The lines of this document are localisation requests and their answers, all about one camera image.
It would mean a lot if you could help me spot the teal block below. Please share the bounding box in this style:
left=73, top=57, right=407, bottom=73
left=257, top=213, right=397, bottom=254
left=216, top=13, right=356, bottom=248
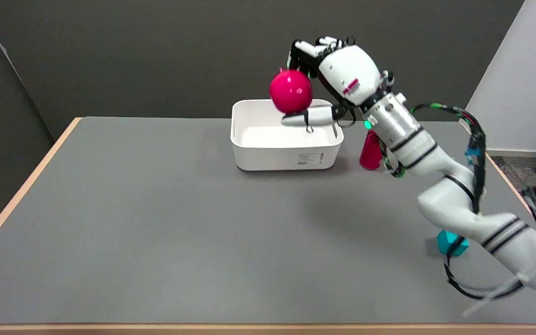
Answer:
left=436, top=230, right=469, bottom=256

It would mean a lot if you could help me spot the magenta cup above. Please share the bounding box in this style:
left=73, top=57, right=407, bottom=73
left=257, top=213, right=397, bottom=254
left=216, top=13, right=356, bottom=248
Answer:
left=359, top=129, right=384, bottom=171

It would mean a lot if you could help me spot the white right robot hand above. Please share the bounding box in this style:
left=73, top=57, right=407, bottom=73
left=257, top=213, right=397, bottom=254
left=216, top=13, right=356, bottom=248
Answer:
left=281, top=36, right=389, bottom=134

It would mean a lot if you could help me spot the white plastic box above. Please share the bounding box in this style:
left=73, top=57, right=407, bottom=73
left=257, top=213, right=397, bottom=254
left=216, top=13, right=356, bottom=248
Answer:
left=230, top=99, right=344, bottom=171

